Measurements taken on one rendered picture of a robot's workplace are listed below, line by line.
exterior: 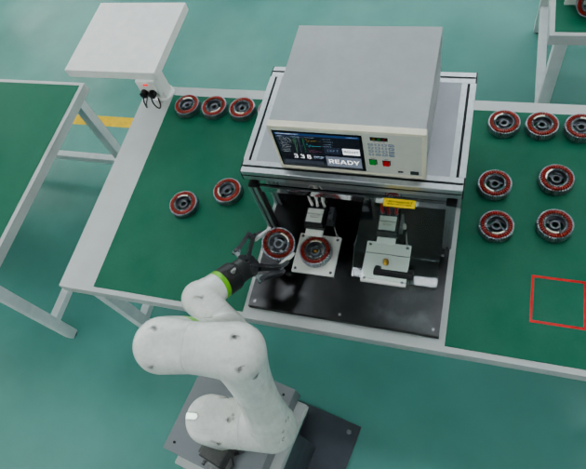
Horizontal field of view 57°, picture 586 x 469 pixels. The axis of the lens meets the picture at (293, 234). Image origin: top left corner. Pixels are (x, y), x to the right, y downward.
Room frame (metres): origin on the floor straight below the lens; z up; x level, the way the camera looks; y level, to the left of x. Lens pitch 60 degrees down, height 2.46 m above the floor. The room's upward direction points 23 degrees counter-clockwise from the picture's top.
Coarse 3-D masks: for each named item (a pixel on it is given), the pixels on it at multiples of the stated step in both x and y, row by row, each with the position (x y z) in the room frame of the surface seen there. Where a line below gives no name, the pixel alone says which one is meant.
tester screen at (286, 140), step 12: (276, 132) 1.01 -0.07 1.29; (288, 144) 0.99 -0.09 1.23; (300, 144) 0.97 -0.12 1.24; (312, 144) 0.96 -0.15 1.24; (324, 144) 0.93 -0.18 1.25; (336, 144) 0.92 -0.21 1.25; (348, 144) 0.90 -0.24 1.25; (288, 156) 1.00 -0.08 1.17; (324, 156) 0.94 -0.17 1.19; (348, 156) 0.90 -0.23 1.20; (360, 156) 0.88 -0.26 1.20; (360, 168) 0.88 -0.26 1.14
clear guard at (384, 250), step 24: (384, 192) 0.82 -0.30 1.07; (384, 216) 0.75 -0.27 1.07; (408, 216) 0.72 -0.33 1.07; (432, 216) 0.69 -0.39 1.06; (360, 240) 0.71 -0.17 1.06; (384, 240) 0.67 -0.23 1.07; (408, 240) 0.64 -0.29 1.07; (432, 240) 0.62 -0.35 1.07; (360, 264) 0.65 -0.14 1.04; (384, 264) 0.62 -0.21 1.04; (408, 264) 0.58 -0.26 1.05; (432, 264) 0.55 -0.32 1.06
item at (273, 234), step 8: (272, 232) 0.94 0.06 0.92; (280, 232) 0.93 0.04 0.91; (288, 232) 0.93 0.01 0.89; (264, 240) 0.92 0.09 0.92; (280, 240) 0.91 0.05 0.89; (288, 240) 0.89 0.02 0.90; (264, 248) 0.90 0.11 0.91; (272, 248) 0.90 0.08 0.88; (280, 248) 0.89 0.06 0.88; (288, 248) 0.87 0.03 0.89; (272, 256) 0.86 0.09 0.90; (280, 256) 0.86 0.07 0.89
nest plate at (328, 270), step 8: (328, 240) 0.90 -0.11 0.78; (336, 240) 0.89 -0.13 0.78; (320, 248) 0.88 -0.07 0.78; (336, 248) 0.86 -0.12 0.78; (296, 256) 0.89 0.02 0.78; (312, 256) 0.87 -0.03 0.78; (336, 256) 0.83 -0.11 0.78; (296, 264) 0.86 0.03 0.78; (304, 264) 0.85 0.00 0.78; (328, 264) 0.81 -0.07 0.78; (336, 264) 0.80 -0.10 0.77; (296, 272) 0.84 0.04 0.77; (304, 272) 0.82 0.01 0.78; (312, 272) 0.81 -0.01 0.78; (320, 272) 0.80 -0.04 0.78; (328, 272) 0.78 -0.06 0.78
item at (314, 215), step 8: (312, 200) 1.00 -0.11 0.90; (320, 200) 0.99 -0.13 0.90; (328, 200) 0.98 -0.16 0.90; (312, 208) 0.96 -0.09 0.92; (320, 208) 0.95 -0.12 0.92; (328, 208) 0.95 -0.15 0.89; (312, 216) 0.93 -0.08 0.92; (320, 216) 0.92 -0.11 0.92; (304, 224) 0.92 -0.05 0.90; (312, 224) 0.91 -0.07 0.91; (320, 224) 0.89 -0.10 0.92; (312, 232) 0.90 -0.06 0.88; (320, 232) 0.89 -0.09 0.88
